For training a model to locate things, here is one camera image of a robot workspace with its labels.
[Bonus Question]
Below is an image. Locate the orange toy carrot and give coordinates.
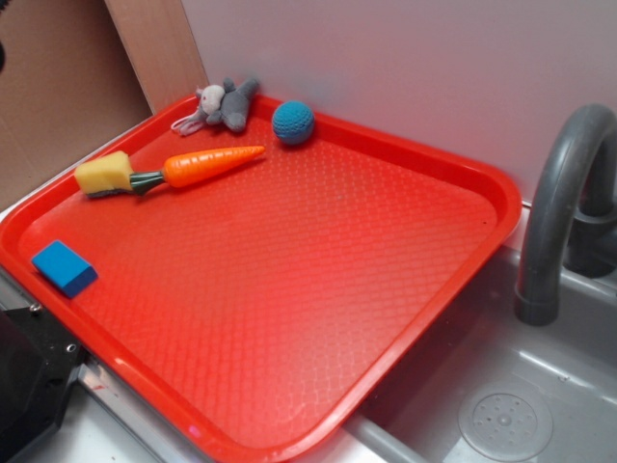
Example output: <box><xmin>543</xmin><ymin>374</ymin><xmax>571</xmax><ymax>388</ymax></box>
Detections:
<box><xmin>129</xmin><ymin>146</ymin><xmax>266</xmax><ymax>196</ymax></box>

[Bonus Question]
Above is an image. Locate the red plastic tray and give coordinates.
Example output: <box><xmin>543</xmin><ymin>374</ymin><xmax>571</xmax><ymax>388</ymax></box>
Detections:
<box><xmin>1</xmin><ymin>96</ymin><xmax>522</xmax><ymax>462</ymax></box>

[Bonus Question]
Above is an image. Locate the blue crocheted ball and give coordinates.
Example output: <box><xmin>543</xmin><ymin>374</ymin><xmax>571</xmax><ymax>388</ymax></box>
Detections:
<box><xmin>272</xmin><ymin>100</ymin><xmax>315</xmax><ymax>146</ymax></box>

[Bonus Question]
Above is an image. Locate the grey plush mouse toy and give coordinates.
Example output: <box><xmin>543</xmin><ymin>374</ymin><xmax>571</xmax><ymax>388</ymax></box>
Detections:
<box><xmin>171</xmin><ymin>77</ymin><xmax>259</xmax><ymax>136</ymax></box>

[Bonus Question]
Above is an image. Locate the yellow sponge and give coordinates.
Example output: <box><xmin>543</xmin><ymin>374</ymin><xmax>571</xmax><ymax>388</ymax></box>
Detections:
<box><xmin>74</xmin><ymin>150</ymin><xmax>134</xmax><ymax>198</ymax></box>

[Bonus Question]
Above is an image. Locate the grey plastic sink basin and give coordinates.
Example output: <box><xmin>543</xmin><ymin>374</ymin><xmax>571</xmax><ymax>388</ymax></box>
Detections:
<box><xmin>345</xmin><ymin>249</ymin><xmax>616</xmax><ymax>462</ymax></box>

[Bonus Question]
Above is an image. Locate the blue rectangular block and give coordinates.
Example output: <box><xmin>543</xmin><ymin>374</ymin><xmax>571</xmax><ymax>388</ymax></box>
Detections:
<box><xmin>31</xmin><ymin>240</ymin><xmax>98</xmax><ymax>298</ymax></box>

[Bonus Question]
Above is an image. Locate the brown cardboard panel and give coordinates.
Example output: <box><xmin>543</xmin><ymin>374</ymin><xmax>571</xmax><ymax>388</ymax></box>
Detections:
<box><xmin>1</xmin><ymin>1</ymin><xmax>150</xmax><ymax>208</ymax></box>

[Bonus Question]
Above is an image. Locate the grey toy faucet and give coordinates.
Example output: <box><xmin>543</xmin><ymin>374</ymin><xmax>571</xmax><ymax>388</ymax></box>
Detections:
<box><xmin>515</xmin><ymin>104</ymin><xmax>616</xmax><ymax>326</ymax></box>

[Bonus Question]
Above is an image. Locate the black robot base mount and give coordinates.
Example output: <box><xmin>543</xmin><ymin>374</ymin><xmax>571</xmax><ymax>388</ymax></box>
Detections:
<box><xmin>1</xmin><ymin>308</ymin><xmax>85</xmax><ymax>462</ymax></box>

